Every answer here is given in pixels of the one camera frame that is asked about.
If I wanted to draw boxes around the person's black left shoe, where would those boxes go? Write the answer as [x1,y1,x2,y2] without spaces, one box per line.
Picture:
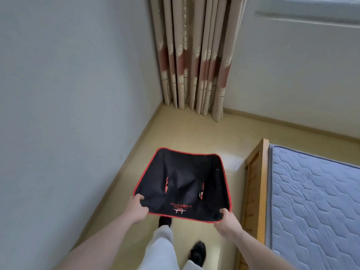
[158,216,173,229]

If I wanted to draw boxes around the sliding glass window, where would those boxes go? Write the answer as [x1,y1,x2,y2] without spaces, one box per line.
[254,0,360,26]

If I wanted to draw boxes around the black red-trimmed camp chair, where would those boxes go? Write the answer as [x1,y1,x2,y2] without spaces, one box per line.
[132,147,234,224]

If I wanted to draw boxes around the beige patterned curtain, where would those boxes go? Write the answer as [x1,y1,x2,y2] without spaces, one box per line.
[150,0,248,123]

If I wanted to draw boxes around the grey quilted mattress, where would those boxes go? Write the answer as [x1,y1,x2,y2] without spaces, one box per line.
[265,144,360,270]

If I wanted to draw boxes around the person's right hand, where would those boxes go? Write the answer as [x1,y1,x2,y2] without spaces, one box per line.
[213,208,244,238]

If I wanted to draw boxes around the person's left hand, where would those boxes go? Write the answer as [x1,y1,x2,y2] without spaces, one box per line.
[123,193,150,225]

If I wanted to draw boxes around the person's right forearm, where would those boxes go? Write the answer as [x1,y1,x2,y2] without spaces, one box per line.
[232,230,296,270]

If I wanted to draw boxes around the person's black right shoe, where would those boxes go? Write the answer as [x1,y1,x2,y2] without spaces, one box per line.
[188,241,207,268]

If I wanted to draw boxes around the person's left forearm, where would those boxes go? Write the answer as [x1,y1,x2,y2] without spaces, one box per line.
[60,215,141,270]

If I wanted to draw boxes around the person's white trousers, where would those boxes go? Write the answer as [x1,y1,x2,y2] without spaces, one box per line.
[137,225,204,270]

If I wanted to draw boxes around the person's black shoe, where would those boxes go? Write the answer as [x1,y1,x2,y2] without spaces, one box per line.
[188,241,207,268]
[158,216,173,229]

